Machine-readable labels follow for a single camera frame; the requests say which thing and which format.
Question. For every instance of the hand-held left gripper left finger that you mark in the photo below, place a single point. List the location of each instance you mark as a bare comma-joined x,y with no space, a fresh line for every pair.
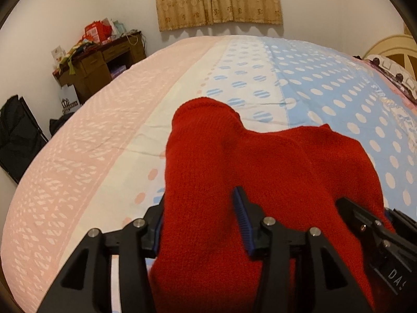
158,233

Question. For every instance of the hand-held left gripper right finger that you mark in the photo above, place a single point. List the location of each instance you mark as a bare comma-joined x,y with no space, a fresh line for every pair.
242,223

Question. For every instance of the cream wooden headboard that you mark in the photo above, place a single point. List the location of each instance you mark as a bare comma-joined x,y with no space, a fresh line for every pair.
394,47

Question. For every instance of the black folded bag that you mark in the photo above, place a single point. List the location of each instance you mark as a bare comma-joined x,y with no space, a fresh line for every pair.
19,137

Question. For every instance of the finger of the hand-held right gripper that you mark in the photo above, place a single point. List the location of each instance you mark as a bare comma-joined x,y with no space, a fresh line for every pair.
402,220
361,216

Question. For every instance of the beige patterned curtain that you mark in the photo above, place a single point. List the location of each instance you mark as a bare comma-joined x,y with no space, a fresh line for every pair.
215,0

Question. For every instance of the red gift bag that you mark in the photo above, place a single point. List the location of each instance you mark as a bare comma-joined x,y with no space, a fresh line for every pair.
96,32

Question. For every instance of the white printed box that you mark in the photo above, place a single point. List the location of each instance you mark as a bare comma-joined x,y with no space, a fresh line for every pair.
58,57

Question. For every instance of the dark wooden desk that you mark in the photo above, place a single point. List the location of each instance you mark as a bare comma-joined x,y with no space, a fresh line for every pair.
94,68

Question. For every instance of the pale teal bag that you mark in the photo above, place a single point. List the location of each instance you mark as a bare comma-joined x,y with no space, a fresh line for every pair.
119,27

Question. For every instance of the pink and blue dotted bedsheet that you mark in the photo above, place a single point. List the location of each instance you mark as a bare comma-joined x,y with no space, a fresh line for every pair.
97,156

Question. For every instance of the red knitted sweater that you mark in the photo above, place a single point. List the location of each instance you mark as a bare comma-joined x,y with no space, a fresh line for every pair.
228,156

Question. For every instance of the colourful cloth pile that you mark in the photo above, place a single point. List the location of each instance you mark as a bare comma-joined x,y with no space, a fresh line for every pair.
78,52

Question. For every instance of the white paper bag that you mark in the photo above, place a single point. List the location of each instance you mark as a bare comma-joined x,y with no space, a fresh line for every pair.
69,101

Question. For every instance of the dark floor bag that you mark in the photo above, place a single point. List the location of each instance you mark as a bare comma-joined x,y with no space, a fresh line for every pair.
62,124

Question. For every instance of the white patterned pillow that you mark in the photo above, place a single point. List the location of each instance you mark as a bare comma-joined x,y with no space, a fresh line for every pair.
395,71

